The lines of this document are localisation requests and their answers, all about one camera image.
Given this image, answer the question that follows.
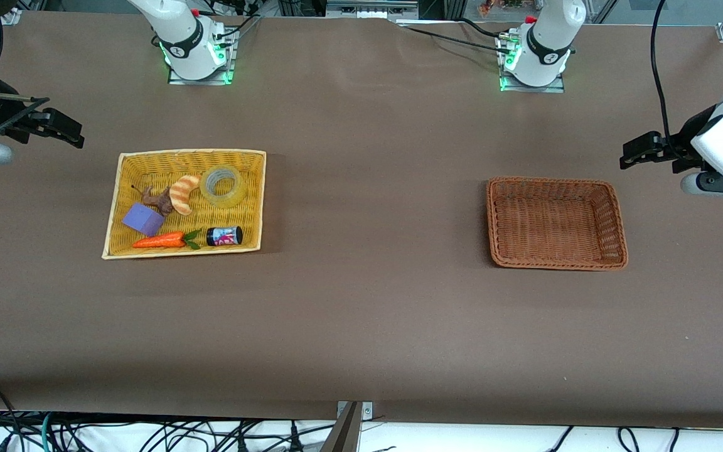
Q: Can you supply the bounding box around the clear yellowish tape roll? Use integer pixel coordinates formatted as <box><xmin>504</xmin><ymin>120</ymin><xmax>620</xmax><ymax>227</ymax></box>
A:
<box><xmin>200</xmin><ymin>164</ymin><xmax>247</xmax><ymax>209</ymax></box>

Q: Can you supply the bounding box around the brown wicker basket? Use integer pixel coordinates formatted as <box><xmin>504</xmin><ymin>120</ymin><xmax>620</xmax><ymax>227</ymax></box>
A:
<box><xmin>486</xmin><ymin>176</ymin><xmax>629</xmax><ymax>271</ymax></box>

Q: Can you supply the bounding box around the purple cube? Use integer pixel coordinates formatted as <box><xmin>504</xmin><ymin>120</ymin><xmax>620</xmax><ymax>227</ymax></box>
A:
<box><xmin>122</xmin><ymin>203</ymin><xmax>166</xmax><ymax>237</ymax></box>

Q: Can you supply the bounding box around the brown toy root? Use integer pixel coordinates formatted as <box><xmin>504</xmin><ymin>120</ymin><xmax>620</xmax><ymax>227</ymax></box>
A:
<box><xmin>131</xmin><ymin>184</ymin><xmax>175</xmax><ymax>217</ymax></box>

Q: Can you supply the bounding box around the toy croissant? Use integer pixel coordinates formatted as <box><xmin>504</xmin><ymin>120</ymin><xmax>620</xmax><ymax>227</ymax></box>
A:
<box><xmin>169</xmin><ymin>175</ymin><xmax>201</xmax><ymax>216</ymax></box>

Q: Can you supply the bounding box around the orange toy carrot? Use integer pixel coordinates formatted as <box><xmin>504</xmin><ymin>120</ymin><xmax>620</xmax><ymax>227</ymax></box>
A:
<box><xmin>132</xmin><ymin>229</ymin><xmax>203</xmax><ymax>251</ymax></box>

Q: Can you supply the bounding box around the small black can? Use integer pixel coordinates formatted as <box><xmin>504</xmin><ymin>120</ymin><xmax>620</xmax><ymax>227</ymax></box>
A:
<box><xmin>206</xmin><ymin>226</ymin><xmax>244</xmax><ymax>247</ymax></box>

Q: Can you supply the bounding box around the yellow wicker basket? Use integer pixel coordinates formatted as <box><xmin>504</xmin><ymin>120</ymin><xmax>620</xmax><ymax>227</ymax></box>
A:
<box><xmin>102</xmin><ymin>149</ymin><xmax>267</xmax><ymax>260</ymax></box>

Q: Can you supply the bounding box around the brown paper table cover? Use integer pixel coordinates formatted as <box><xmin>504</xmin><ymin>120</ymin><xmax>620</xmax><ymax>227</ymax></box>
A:
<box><xmin>0</xmin><ymin>9</ymin><xmax>723</xmax><ymax>429</ymax></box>

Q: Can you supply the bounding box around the grey metal bar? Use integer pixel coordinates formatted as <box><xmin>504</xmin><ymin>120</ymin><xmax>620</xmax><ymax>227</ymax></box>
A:
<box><xmin>320</xmin><ymin>402</ymin><xmax>363</xmax><ymax>452</ymax></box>

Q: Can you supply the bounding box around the right arm black wrist cable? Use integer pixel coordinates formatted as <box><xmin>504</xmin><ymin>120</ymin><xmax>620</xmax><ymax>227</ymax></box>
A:
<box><xmin>0</xmin><ymin>19</ymin><xmax>52</xmax><ymax>154</ymax></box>

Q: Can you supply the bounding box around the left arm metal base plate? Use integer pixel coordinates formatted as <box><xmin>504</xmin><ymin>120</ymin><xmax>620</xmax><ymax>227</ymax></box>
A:
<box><xmin>498</xmin><ymin>31</ymin><xmax>566</xmax><ymax>94</ymax></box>

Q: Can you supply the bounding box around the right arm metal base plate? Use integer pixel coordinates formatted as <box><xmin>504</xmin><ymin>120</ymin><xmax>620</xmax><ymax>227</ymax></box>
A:
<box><xmin>167</xmin><ymin>28</ymin><xmax>237</xmax><ymax>85</ymax></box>

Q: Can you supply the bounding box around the short black base cable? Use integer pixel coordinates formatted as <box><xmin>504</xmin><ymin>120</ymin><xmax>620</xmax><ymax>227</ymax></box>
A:
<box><xmin>459</xmin><ymin>17</ymin><xmax>513</xmax><ymax>40</ymax></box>

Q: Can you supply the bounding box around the black cable at right base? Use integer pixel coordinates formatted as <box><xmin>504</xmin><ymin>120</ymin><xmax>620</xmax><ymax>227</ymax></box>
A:
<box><xmin>211</xmin><ymin>14</ymin><xmax>263</xmax><ymax>42</ymax></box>

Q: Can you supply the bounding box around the long black base cable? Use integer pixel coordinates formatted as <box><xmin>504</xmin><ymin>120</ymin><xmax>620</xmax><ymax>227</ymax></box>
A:
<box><xmin>393</xmin><ymin>23</ymin><xmax>510</xmax><ymax>55</ymax></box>

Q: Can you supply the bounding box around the green floor cable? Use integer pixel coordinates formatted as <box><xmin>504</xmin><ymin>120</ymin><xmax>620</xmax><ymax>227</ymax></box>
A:
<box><xmin>40</xmin><ymin>411</ymin><xmax>56</xmax><ymax>452</ymax></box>

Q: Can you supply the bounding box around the grey metal frame rail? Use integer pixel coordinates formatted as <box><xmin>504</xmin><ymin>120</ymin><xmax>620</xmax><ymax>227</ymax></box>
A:
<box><xmin>325</xmin><ymin>0</ymin><xmax>420</xmax><ymax>20</ymax></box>

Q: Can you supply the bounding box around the small metal table bracket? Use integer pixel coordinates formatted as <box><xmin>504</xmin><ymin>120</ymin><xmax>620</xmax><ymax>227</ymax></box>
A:
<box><xmin>336</xmin><ymin>401</ymin><xmax>374</xmax><ymax>420</ymax></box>

